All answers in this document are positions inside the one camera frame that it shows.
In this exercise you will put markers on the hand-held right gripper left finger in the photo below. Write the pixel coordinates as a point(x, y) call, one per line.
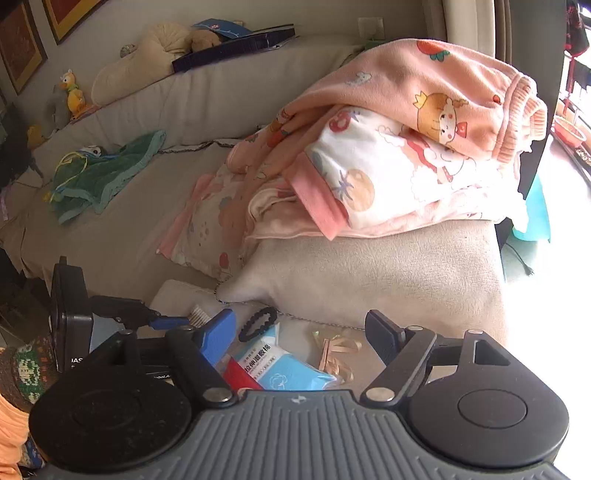
point(218, 336)

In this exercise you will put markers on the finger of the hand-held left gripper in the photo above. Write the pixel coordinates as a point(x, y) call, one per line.
point(170, 321)

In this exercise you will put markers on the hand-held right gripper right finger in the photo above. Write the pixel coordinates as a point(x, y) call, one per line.
point(384, 336)

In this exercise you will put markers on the white brush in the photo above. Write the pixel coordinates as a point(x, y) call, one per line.
point(198, 316)

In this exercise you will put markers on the red packet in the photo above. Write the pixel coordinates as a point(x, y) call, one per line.
point(241, 376)

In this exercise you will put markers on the gold ribbon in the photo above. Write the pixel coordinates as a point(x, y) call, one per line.
point(336, 350)

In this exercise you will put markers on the blue cotton pad packet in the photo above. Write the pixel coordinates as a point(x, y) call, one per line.
point(286, 369)

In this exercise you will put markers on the beige sofa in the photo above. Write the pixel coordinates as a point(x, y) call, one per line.
point(138, 240)

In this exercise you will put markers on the orange cloth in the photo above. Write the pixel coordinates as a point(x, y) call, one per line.
point(11, 434)

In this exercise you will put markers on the pale pink cloth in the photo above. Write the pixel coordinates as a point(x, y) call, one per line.
point(277, 216)

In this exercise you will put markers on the green towel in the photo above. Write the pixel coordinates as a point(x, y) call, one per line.
point(108, 180)

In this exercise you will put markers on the white printed garment pink cuff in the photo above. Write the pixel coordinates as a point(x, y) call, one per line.
point(397, 184)

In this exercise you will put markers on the small black and white toy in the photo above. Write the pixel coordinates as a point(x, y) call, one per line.
point(90, 151)

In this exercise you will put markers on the dark cloth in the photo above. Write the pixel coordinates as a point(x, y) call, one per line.
point(14, 152)

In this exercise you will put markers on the small yellow plush toy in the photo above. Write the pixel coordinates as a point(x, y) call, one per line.
point(36, 135)

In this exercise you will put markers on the light blue bag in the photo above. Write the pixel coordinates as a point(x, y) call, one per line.
point(535, 212)

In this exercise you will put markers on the grey plush toy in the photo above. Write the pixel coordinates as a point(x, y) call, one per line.
point(56, 110)

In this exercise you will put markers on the yellow duck toy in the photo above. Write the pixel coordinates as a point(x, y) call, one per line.
point(74, 94)

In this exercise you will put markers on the pink cartoon print fleece garment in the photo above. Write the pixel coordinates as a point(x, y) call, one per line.
point(392, 78)

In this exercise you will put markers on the beige plush pillow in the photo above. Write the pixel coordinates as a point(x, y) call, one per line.
point(138, 60)

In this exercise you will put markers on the orange bowl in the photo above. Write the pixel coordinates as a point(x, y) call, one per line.
point(569, 130)

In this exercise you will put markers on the large framed picture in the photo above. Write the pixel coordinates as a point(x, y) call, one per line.
point(18, 41)

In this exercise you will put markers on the brown plush toy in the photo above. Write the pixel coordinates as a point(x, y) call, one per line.
point(205, 39)

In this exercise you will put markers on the blue booklet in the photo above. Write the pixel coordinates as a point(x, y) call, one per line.
point(221, 26)

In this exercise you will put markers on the framed picture yellow mat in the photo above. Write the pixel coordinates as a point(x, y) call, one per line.
point(69, 14)

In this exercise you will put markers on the beige curtain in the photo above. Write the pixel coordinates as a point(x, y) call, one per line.
point(471, 23)

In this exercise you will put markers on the hanging dark garment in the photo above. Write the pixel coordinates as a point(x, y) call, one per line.
point(577, 23)

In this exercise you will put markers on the white wall socket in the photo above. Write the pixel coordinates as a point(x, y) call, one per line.
point(371, 26)

